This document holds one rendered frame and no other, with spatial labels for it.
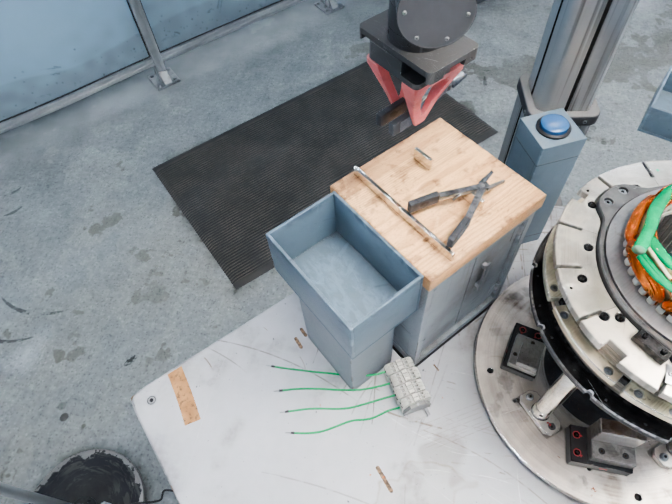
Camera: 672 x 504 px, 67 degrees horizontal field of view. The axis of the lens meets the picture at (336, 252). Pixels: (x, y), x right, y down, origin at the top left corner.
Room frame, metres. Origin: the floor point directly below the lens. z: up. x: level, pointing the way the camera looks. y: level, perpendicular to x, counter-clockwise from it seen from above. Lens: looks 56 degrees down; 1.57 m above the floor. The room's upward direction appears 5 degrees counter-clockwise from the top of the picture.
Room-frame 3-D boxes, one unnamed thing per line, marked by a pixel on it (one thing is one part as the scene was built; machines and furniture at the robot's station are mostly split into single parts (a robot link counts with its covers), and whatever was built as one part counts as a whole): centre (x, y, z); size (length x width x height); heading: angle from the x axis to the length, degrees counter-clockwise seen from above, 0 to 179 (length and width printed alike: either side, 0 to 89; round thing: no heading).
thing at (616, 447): (0.14, -0.35, 0.85); 0.06 x 0.04 x 0.05; 73
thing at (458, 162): (0.42, -0.14, 1.05); 0.20 x 0.19 x 0.02; 123
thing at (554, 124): (0.54, -0.33, 1.04); 0.04 x 0.04 x 0.01
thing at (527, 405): (0.20, -0.27, 0.81); 0.07 x 0.03 x 0.01; 23
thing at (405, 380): (0.26, -0.09, 0.80); 0.10 x 0.05 x 0.04; 15
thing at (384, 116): (0.43, -0.07, 1.19); 0.04 x 0.01 x 0.02; 125
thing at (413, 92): (0.43, -0.10, 1.22); 0.07 x 0.07 x 0.09; 34
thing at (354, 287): (0.33, -0.01, 0.92); 0.17 x 0.11 x 0.28; 33
